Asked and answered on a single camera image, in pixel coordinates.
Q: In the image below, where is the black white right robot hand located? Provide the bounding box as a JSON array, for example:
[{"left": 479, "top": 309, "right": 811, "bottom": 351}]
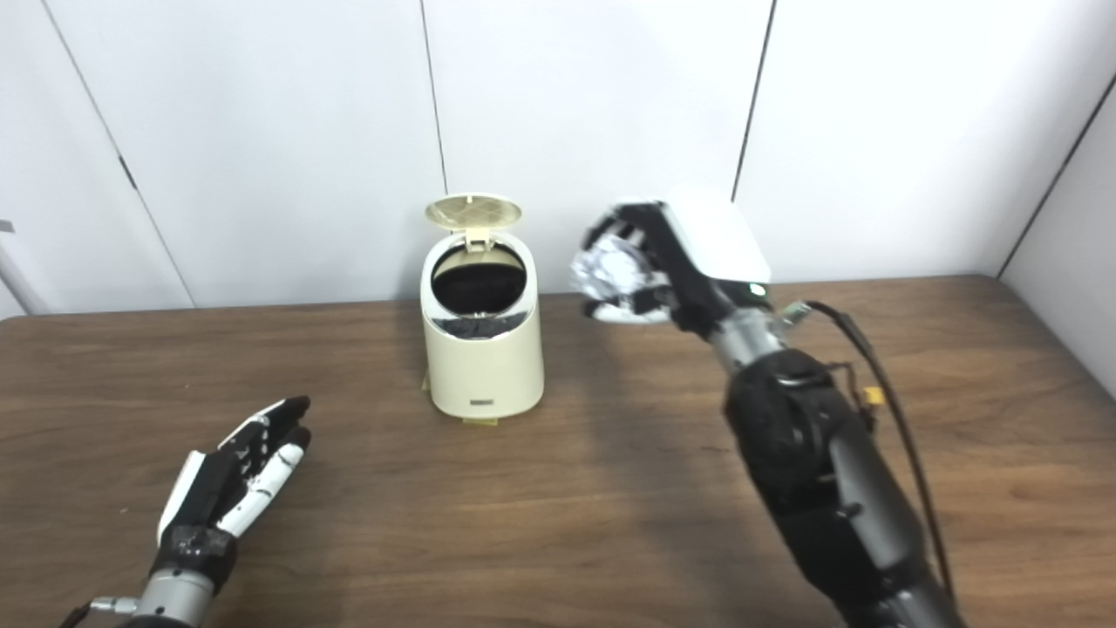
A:
[{"left": 571, "top": 188, "right": 774, "bottom": 337}]

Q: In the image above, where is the black bin liner bag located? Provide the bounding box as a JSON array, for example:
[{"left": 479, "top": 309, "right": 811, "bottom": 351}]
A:
[{"left": 432, "top": 260, "right": 527, "bottom": 339}]

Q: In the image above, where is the cream-colored desktop trash bin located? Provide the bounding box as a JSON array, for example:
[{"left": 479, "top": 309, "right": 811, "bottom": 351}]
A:
[{"left": 419, "top": 194, "right": 546, "bottom": 420}]

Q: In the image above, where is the round cream bin lid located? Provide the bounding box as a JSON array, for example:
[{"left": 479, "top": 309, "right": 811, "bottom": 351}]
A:
[{"left": 425, "top": 194, "right": 523, "bottom": 254}]

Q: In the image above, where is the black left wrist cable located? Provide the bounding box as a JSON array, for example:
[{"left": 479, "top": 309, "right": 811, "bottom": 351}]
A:
[{"left": 58, "top": 597, "right": 140, "bottom": 628}]

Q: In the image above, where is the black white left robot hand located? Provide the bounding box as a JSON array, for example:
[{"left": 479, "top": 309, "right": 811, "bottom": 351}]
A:
[{"left": 155, "top": 396, "right": 313, "bottom": 594}]

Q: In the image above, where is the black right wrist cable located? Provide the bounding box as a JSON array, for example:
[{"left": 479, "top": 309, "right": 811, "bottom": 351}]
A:
[{"left": 776, "top": 300, "right": 960, "bottom": 611}]

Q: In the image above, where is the white paper ball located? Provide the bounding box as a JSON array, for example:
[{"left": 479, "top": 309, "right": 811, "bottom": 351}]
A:
[{"left": 571, "top": 231, "right": 665, "bottom": 306}]

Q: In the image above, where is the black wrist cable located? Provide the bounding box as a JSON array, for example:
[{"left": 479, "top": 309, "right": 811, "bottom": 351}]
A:
[
  {"left": 58, "top": 597, "right": 140, "bottom": 628},
  {"left": 776, "top": 300, "right": 960, "bottom": 611}
]

